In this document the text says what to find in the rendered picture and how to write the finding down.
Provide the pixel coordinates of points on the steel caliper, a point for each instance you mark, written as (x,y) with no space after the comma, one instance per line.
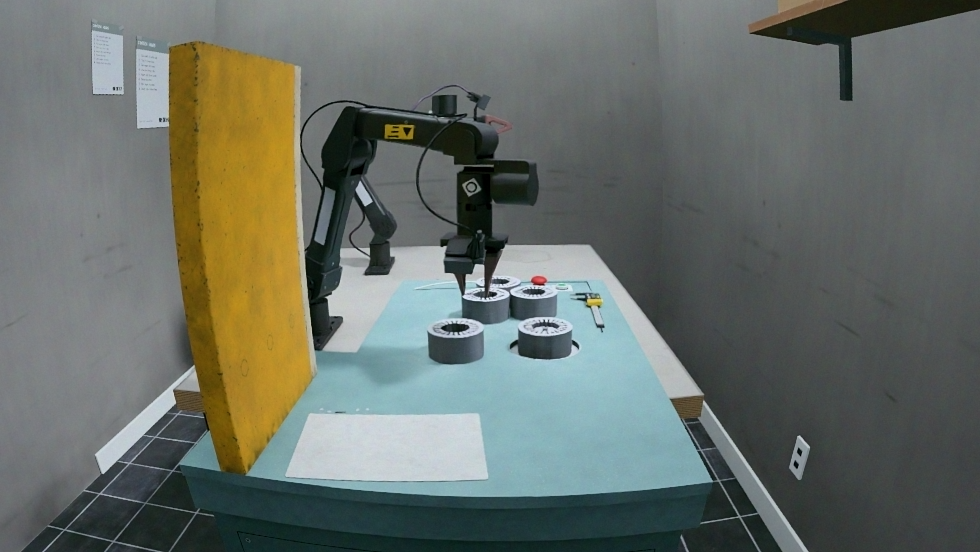
(593,301)

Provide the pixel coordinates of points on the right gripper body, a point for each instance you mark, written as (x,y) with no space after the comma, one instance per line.
(479,219)

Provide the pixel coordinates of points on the white flat plate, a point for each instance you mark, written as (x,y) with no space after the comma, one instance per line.
(390,448)

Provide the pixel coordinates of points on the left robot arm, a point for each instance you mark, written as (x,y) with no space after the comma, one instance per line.
(381,220)

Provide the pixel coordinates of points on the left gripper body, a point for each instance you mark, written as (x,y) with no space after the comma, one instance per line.
(480,118)

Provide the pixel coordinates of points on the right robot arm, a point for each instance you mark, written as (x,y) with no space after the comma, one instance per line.
(512,182)

